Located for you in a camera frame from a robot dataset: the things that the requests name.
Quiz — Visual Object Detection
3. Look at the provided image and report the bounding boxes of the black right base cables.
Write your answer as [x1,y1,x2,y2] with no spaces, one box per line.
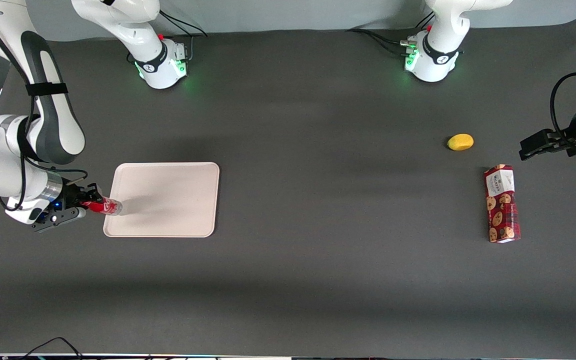
[127,9,208,65]

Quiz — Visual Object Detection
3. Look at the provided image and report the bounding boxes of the black base cables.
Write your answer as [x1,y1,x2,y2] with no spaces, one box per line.
[345,10,436,59]
[127,9,208,65]

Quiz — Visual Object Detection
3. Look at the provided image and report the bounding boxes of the red coke bottle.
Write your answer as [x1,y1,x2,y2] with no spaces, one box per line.
[81,196,123,217]

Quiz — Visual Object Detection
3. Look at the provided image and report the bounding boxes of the black left base cables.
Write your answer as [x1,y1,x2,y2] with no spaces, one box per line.
[345,10,436,59]

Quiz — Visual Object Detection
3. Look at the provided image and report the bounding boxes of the dark grey table mat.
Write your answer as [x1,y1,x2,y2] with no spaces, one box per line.
[0,17,576,359]

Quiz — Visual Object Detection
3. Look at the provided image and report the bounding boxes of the beige plastic tray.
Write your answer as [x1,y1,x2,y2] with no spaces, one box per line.
[102,161,221,239]

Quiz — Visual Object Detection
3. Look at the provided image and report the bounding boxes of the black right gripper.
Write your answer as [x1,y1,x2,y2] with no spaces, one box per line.
[61,183,103,211]

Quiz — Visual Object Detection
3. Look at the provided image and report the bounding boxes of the red cookie box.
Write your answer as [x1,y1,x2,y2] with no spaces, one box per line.
[483,163,522,244]

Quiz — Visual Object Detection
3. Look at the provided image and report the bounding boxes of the yellow lemon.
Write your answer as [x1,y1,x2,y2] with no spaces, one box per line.
[447,133,475,152]

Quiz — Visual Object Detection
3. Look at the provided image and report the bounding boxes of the thin black cable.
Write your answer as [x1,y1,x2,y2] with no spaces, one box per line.
[20,336,85,360]

